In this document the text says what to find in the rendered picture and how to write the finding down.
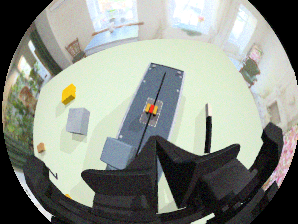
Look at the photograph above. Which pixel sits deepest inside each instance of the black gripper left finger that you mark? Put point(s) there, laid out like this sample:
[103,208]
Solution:
[140,177]

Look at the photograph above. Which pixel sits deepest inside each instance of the yellow square block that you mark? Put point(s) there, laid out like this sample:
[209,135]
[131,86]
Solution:
[69,94]

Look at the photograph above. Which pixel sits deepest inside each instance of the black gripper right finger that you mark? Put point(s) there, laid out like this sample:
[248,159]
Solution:
[183,168]

